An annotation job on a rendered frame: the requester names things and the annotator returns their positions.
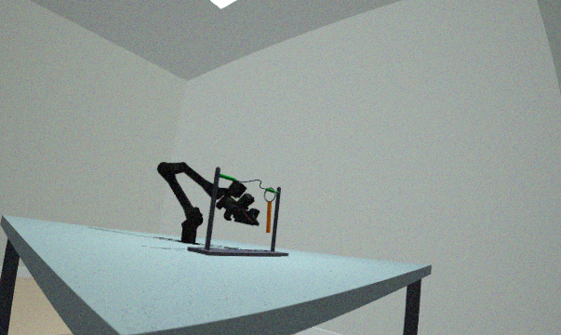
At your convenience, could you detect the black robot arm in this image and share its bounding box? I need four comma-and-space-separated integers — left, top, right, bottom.
157, 162, 255, 245

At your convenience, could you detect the orange handle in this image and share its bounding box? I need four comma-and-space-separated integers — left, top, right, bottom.
264, 187, 276, 233

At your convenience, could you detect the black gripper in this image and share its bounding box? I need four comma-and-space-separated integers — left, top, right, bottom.
223, 200, 260, 226

